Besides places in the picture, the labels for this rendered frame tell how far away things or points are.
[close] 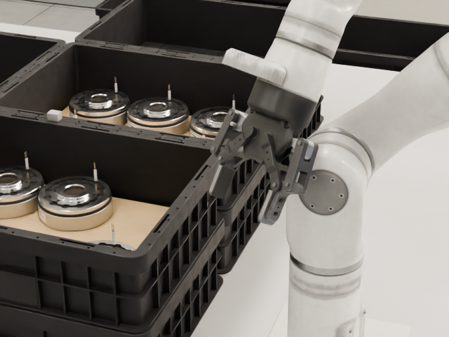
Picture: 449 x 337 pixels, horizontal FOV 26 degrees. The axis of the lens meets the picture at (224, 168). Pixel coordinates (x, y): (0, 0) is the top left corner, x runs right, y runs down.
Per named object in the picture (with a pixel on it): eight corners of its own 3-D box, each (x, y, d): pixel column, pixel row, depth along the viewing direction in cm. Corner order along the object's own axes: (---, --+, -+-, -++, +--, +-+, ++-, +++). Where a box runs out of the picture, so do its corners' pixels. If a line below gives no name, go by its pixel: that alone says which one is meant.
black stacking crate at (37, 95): (284, 134, 165) (286, 72, 160) (227, 220, 141) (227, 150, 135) (75, 102, 177) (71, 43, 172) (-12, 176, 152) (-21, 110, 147)
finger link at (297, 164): (297, 136, 106) (277, 186, 107) (308, 140, 105) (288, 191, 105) (313, 142, 108) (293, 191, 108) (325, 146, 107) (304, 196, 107)
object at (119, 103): (139, 97, 167) (139, 94, 167) (109, 120, 159) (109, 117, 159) (90, 87, 171) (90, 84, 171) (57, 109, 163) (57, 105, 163)
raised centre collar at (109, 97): (119, 98, 166) (119, 95, 166) (103, 109, 162) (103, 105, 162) (95, 93, 168) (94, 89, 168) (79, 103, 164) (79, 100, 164)
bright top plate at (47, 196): (123, 188, 139) (123, 184, 139) (85, 220, 131) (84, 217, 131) (65, 173, 143) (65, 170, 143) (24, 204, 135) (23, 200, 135)
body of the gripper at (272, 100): (335, 103, 110) (304, 180, 111) (286, 85, 116) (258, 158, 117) (291, 85, 105) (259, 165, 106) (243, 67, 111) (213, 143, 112)
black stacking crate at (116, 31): (328, 71, 190) (331, 15, 185) (285, 134, 166) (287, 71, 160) (141, 46, 202) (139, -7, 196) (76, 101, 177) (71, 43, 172)
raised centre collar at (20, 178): (31, 177, 141) (31, 173, 141) (13, 192, 137) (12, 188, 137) (1, 171, 143) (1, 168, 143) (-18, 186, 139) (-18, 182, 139)
